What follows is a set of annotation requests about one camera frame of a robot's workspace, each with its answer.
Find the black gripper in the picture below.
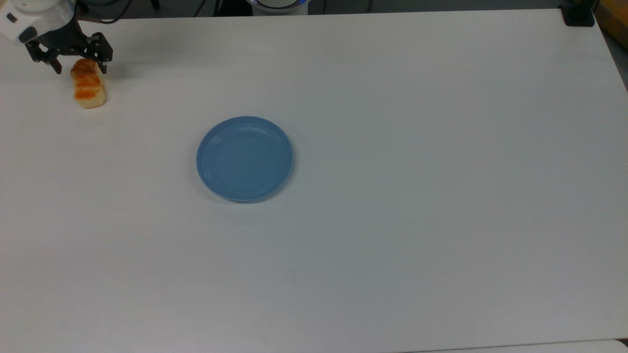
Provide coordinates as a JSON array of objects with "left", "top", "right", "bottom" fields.
[{"left": 25, "top": 20, "right": 114, "bottom": 76}]

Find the orange glazed bread loaf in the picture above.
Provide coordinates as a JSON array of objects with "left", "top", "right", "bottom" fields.
[{"left": 70, "top": 58, "right": 106, "bottom": 109}]

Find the white robot base blue light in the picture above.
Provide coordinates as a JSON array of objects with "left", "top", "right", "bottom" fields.
[{"left": 245, "top": 0, "right": 310, "bottom": 16}]

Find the blue round plate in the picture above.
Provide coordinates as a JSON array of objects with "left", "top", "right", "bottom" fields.
[{"left": 196, "top": 115, "right": 294, "bottom": 203}]

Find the black stand base clamp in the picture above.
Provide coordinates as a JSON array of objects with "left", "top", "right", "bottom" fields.
[{"left": 562, "top": 4, "right": 596, "bottom": 27}]

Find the brown wooden board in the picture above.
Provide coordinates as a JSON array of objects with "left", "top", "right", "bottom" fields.
[{"left": 595, "top": 0, "right": 628, "bottom": 50}]

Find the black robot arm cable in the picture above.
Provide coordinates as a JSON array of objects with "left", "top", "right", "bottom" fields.
[{"left": 74, "top": 0, "right": 133, "bottom": 24}]

